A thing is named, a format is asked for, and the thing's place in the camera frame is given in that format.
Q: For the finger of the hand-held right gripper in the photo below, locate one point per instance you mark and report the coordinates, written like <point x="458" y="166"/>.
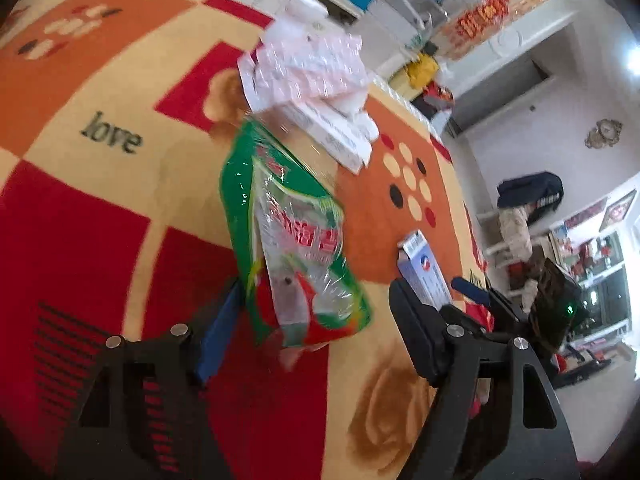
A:
<point x="467" y="287"/>

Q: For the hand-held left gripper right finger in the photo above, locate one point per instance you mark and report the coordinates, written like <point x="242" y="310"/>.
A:
<point x="420" y="340"/>

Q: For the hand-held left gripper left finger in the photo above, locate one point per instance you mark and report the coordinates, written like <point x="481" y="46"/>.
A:
<point x="220" y="330"/>

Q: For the blue white medicine box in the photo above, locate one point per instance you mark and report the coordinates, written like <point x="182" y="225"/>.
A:
<point x="425" y="270"/>

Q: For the green snack bag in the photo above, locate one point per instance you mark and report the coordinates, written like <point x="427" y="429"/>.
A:
<point x="295" y="240"/>

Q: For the white chair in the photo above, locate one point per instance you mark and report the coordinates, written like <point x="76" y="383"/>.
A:
<point x="515" y="235"/>

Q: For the dark jacket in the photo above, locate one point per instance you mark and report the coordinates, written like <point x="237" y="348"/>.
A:
<point x="530" y="190"/>

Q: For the red gift bag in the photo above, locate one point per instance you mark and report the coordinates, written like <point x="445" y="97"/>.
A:
<point x="437" y="97"/>

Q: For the long white medicine box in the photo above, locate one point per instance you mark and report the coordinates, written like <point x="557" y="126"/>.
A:
<point x="330" y="132"/>

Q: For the yellow bag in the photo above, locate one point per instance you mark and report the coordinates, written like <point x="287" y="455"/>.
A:
<point x="422" y="70"/>

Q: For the large red hanging couplet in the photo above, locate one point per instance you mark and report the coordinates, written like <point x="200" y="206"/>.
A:
<point x="480" y="17"/>

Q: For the pink white plastic wrapper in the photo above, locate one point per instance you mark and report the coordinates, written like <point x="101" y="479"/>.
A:
<point x="305" y="70"/>

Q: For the white thermos bottle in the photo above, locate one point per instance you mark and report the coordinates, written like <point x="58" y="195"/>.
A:
<point x="302" y="7"/>

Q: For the ornate wall clock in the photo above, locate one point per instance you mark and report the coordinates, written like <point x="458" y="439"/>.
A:
<point x="605" y="132"/>

